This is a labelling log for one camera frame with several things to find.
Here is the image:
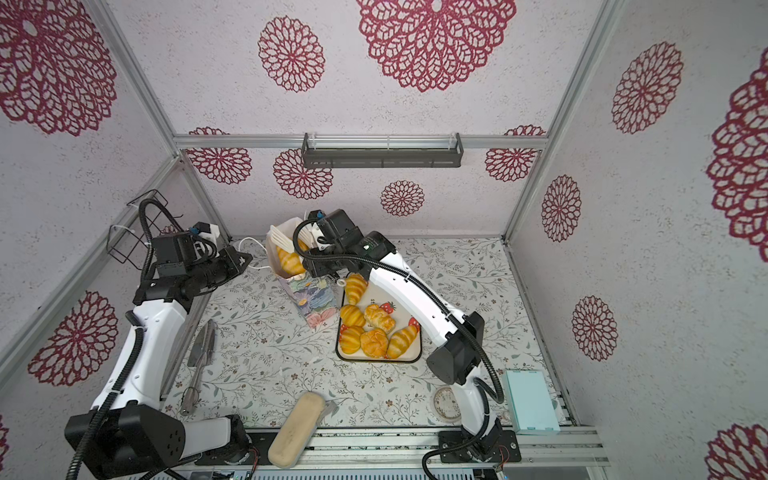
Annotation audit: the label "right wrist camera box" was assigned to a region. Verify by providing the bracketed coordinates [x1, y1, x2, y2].
[308, 209, 363, 251]

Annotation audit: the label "black wall shelf rack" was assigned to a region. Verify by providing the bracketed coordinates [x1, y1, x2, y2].
[300, 134, 465, 169]

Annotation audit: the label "floral paper gift bag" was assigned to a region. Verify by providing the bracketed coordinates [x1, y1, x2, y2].
[238, 217, 338, 328]

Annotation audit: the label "beige long baguette loaf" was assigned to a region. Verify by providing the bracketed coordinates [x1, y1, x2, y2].
[268, 392, 327, 469]

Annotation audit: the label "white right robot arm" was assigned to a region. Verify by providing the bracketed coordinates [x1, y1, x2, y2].
[297, 232, 505, 466]

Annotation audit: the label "black wire wall basket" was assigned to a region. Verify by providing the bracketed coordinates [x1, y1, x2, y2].
[104, 189, 179, 270]

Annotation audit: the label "white metal serving tongs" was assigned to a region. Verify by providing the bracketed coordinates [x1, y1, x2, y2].
[269, 222, 325, 253]

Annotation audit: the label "white strawberry serving tray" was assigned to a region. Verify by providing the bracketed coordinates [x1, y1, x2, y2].
[335, 273, 423, 364]

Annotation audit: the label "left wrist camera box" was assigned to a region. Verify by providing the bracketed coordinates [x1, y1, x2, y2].
[151, 222, 222, 277]

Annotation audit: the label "flaky pastry middle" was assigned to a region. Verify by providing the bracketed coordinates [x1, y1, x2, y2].
[364, 304, 396, 334]

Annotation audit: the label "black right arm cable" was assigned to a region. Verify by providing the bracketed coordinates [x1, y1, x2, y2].
[292, 218, 506, 480]

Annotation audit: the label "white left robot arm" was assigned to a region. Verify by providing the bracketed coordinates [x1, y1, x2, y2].
[64, 245, 253, 479]

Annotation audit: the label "mint green box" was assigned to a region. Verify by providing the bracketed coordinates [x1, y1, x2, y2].
[503, 370, 560, 435]

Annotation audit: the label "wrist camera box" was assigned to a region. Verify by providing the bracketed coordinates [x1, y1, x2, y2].
[151, 222, 222, 277]
[308, 209, 363, 251]

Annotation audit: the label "round tape roll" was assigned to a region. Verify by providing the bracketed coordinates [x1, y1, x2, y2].
[430, 386, 461, 424]

